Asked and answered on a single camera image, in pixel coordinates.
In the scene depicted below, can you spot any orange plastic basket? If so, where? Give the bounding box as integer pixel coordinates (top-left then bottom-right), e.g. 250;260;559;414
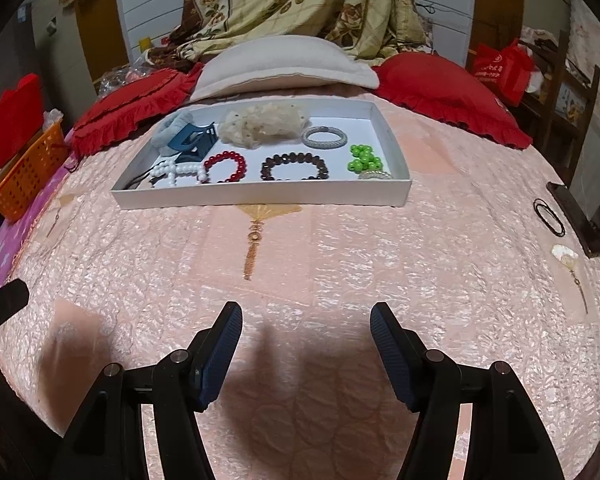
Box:
0;119;70;223

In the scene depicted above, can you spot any silver rhinestone bracelet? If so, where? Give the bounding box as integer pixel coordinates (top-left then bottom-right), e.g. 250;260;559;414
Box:
300;124;349;150

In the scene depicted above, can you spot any red shopping bag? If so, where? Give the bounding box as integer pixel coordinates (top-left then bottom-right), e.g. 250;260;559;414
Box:
470;38;535;107

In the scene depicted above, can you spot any black cord pendant necklace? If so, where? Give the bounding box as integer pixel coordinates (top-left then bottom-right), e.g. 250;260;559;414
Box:
122;167;161;191

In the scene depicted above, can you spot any black hair tie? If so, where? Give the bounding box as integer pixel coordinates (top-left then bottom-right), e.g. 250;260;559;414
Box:
532;197;567;239

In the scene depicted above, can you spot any purple floral bedsheet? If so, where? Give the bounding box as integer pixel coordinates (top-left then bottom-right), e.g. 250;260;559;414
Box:
0;156;77;294

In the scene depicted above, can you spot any floral beige quilt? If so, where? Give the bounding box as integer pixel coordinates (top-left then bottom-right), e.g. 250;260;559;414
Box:
145;0;431;73

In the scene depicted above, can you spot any beige pillow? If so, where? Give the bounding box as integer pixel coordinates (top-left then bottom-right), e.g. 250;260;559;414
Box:
190;35;379;102

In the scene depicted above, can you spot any red box in basket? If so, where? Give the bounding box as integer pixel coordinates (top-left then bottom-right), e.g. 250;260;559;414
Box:
0;74;44;169

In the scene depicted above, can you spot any grey refrigerator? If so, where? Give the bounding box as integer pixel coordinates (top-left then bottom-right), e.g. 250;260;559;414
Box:
0;3;38;96

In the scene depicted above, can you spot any pink quilted bedspread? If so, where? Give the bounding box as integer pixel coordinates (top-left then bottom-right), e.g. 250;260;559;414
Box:
0;101;600;479

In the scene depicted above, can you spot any red ruffled pillow right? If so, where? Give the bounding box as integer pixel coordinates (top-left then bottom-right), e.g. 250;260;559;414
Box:
373;52;532;150

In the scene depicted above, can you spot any red ruffled pillow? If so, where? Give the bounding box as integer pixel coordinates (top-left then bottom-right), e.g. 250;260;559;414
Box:
69;63;204;159
373;52;532;150

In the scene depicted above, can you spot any wooden chair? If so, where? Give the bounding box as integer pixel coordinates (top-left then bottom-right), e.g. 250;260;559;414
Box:
513;32;600;185

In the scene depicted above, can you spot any dark brown bead bracelet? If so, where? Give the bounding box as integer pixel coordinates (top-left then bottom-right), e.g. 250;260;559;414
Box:
258;152;330;182

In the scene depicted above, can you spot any red bead bracelet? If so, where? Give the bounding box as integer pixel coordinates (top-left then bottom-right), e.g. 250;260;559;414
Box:
201;149;248;184

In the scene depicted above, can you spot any white pearl bead necklace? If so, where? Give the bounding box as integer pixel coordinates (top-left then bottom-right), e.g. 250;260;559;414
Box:
148;159;210;189

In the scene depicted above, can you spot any blue hair claw clip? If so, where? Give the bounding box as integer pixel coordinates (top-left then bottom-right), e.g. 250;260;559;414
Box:
168;122;218;164

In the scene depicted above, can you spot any cream lace scrunchie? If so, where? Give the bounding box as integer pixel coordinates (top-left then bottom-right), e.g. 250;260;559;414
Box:
218;102;310;150

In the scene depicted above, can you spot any white shallow tray box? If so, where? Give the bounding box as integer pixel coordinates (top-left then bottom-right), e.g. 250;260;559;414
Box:
111;96;412;210

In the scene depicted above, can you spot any green bead bracelet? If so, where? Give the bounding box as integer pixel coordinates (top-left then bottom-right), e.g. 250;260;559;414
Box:
346;143;385;175

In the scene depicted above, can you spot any red ruffled pillow left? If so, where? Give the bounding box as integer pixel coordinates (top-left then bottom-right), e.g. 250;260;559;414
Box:
69;63;204;159

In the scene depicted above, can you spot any light blue fluffy scrunchie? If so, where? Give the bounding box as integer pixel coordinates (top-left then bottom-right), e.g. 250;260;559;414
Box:
149;110;194;156

